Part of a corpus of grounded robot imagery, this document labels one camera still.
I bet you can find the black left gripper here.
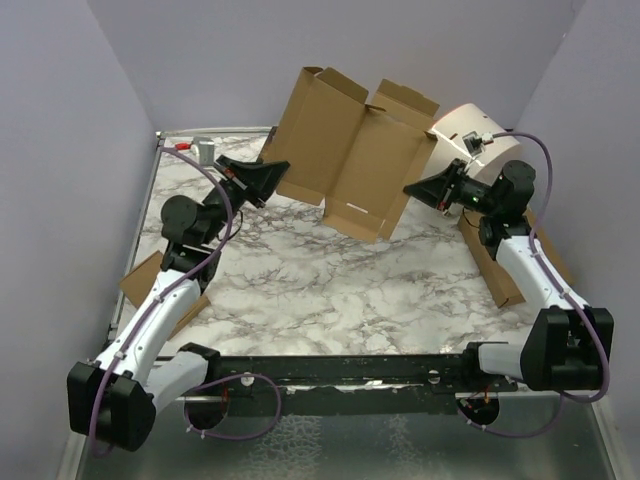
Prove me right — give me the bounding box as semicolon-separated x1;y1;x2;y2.
200;154;291;245

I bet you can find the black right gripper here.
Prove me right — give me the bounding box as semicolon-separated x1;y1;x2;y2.
404;159;499;216

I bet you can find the cardboard box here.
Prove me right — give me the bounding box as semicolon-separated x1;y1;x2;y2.
119;251;210;340
458;209;552;309
261;67;439;243

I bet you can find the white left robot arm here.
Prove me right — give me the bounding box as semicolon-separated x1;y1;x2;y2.
67;156;290;452

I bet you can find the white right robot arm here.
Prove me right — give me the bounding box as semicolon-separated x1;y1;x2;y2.
404;159;614;392

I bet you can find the white cylindrical drum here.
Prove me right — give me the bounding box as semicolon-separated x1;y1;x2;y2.
423;103;522;185

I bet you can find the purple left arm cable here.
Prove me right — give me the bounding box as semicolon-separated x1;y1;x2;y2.
89;145;284;459

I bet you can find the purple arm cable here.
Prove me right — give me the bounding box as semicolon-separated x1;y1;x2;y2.
459;131;611;439
89;145;284;459

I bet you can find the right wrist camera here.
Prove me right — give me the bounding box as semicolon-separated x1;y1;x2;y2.
462;131;494;158

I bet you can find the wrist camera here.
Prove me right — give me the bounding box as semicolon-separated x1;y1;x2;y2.
174;136;216;167
462;131;494;158

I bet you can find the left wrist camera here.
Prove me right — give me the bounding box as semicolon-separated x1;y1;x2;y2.
174;136;216;167

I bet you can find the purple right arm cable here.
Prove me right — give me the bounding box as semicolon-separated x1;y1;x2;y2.
459;131;611;439

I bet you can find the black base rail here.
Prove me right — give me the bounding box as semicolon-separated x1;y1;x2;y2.
179;354;517;417

